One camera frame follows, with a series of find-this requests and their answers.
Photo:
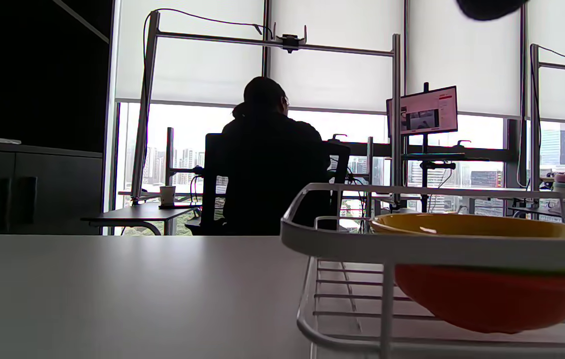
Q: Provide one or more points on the person's left hand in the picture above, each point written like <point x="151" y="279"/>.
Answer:
<point x="489" y="7"/>

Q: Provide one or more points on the black monitor stand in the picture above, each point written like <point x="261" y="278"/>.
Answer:
<point x="425" y="169"/>

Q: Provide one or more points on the pink lidded bottle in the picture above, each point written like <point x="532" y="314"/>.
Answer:
<point x="562" y="182"/>

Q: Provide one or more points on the black office chair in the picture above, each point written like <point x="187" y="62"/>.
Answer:
<point x="210" y="189"/>

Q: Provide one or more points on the dark side table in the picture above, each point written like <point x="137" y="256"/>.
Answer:
<point x="138" y="215"/>

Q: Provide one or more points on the white paper cup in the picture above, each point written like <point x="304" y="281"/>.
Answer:
<point x="167" y="195"/>

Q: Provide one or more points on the black camera on frame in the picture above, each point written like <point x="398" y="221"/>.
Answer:
<point x="290" y="41"/>

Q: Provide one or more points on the computer monitor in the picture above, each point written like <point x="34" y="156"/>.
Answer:
<point x="429" y="110"/>

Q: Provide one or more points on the dark grey cabinet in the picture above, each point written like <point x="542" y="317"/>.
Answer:
<point x="33" y="187"/>

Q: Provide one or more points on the orange and yellow bowl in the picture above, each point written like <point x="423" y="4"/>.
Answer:
<point x="492" y="299"/>

